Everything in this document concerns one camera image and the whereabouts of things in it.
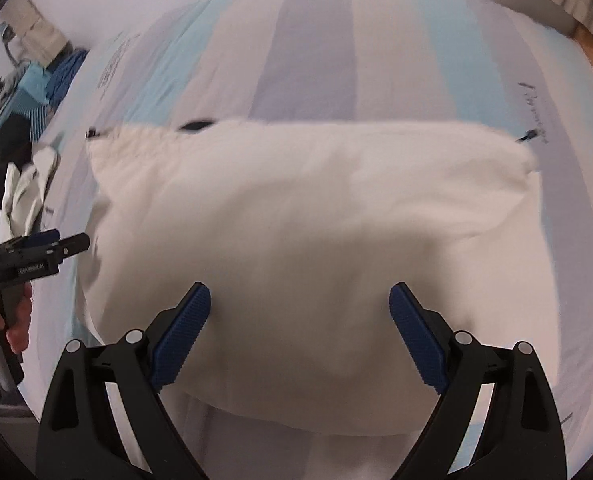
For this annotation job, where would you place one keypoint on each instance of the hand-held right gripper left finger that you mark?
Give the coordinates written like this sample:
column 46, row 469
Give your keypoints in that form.
column 184, row 330

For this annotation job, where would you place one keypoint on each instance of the light blue striped garment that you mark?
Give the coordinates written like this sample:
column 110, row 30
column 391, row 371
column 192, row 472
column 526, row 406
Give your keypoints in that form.
column 29, row 90

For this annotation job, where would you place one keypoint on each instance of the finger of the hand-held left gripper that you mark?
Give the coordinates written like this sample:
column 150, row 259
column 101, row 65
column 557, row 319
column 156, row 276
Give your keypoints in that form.
column 41, row 238
column 74, row 246

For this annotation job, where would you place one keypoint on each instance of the striped printed bed sheet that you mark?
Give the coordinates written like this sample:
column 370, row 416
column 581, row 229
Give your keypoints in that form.
column 316, row 60

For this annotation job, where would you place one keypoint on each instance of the white and black jacket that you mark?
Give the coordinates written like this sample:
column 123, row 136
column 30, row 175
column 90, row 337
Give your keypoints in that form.
column 26, row 190

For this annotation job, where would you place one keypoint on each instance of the person's left hand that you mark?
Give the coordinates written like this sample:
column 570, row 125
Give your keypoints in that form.
column 19, row 325

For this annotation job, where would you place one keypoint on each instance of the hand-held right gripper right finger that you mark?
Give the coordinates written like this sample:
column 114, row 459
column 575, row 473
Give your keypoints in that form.
column 419, row 335

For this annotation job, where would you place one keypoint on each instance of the cream and black jacket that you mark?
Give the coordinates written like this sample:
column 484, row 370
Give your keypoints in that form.
column 301, row 240

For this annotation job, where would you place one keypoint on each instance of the blue cloth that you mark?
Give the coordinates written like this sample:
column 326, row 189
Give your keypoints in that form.
column 64, row 75

